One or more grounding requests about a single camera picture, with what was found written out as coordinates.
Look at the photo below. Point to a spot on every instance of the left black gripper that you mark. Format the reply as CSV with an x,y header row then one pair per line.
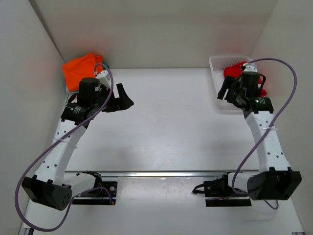
x,y
123,100

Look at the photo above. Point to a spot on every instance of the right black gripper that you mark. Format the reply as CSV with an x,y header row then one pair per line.
x,y
227,84

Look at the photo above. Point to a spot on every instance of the red t shirt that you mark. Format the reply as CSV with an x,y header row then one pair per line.
x,y
235,72

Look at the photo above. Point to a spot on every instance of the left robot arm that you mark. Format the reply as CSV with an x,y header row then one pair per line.
x,y
47,186

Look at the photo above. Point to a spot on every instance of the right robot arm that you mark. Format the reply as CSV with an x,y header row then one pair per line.
x,y
275,179

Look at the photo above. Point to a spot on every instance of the white plastic basket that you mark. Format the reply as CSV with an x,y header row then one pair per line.
x,y
220,73

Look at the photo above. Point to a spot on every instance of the orange folded t shirt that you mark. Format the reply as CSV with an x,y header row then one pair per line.
x,y
79,68

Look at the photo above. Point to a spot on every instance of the light blue folded t shirt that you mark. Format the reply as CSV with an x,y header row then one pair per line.
x,y
67,90

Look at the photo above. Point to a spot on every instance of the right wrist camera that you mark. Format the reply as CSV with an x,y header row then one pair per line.
x,y
247,67

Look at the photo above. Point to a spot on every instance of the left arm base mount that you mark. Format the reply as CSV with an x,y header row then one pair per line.
x,y
105,191

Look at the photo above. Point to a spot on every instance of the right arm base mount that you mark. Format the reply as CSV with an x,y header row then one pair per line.
x,y
218,193

